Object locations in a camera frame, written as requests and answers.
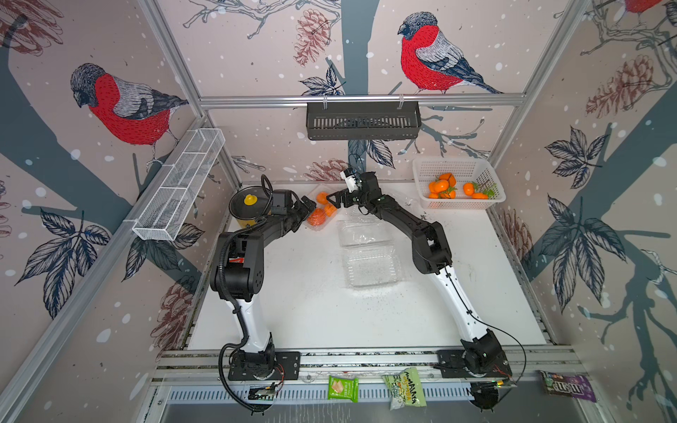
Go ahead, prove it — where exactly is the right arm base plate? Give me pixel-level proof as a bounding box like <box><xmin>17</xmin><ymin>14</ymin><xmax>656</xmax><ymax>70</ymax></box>
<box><xmin>433</xmin><ymin>349</ymin><xmax>513</xmax><ymax>378</ymax></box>

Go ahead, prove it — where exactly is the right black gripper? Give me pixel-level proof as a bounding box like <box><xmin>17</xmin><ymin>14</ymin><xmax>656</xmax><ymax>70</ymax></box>
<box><xmin>327</xmin><ymin>185</ymin><xmax>371</xmax><ymax>208</ymax></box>

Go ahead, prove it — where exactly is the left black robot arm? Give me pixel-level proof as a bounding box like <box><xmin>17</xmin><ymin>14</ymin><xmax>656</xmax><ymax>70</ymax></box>
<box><xmin>210</xmin><ymin>186</ymin><xmax>317</xmax><ymax>381</ymax></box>

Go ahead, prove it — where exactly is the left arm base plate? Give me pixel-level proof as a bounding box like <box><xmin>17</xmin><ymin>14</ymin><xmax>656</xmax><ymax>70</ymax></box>
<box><xmin>227</xmin><ymin>352</ymin><xmax>301</xmax><ymax>382</ymax></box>

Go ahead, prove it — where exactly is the yellow pot with black lid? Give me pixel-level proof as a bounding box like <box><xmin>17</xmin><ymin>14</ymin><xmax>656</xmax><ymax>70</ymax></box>
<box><xmin>228</xmin><ymin>186</ymin><xmax>271</xmax><ymax>228</ymax></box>

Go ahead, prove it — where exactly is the clear plastic container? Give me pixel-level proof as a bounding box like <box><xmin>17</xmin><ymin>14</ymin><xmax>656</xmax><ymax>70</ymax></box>
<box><xmin>343</xmin><ymin>243</ymin><xmax>403</xmax><ymax>289</ymax></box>
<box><xmin>338</xmin><ymin>220</ymin><xmax>392</xmax><ymax>248</ymax></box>
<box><xmin>303</xmin><ymin>184</ymin><xmax>341</xmax><ymax>231</ymax></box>

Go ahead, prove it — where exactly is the green white snack bag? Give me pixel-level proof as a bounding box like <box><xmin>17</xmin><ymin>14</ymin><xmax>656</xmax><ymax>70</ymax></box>
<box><xmin>383</xmin><ymin>368</ymin><xmax>427</xmax><ymax>411</ymax></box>

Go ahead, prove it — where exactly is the white plastic basket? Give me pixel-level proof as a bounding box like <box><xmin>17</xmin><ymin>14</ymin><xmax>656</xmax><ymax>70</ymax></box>
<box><xmin>413</xmin><ymin>158</ymin><xmax>506</xmax><ymax>210</ymax></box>

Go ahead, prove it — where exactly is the large orange container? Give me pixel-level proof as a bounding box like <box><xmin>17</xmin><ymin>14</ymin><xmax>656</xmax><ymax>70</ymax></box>
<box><xmin>306</xmin><ymin>207</ymin><xmax>327</xmax><ymax>227</ymax></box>

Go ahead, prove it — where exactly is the white wire mesh shelf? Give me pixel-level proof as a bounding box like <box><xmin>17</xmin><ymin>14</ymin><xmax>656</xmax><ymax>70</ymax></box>
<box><xmin>132</xmin><ymin>128</ymin><xmax>225</xmax><ymax>241</ymax></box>

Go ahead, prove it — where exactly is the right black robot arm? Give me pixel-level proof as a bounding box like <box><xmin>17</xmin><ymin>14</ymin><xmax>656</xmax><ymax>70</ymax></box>
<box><xmin>327</xmin><ymin>167</ymin><xmax>506</xmax><ymax>377</ymax></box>

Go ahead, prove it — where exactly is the purple candy bag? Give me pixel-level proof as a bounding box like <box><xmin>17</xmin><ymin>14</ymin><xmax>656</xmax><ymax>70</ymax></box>
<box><xmin>539</xmin><ymin>370</ymin><xmax>597</xmax><ymax>403</ymax></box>

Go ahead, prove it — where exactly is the black hanging wire basket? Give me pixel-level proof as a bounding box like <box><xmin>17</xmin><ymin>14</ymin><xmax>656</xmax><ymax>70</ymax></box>
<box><xmin>306</xmin><ymin>102</ymin><xmax>421</xmax><ymax>141</ymax></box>

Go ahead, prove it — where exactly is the green snack packet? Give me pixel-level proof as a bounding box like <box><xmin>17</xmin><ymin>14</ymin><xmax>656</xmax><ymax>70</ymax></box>
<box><xmin>327</xmin><ymin>375</ymin><xmax>359</xmax><ymax>403</ymax></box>

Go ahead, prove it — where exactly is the reddish orange container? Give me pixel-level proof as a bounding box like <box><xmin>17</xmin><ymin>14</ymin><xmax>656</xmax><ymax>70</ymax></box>
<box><xmin>438</xmin><ymin>173</ymin><xmax>457</xmax><ymax>187</ymax></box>

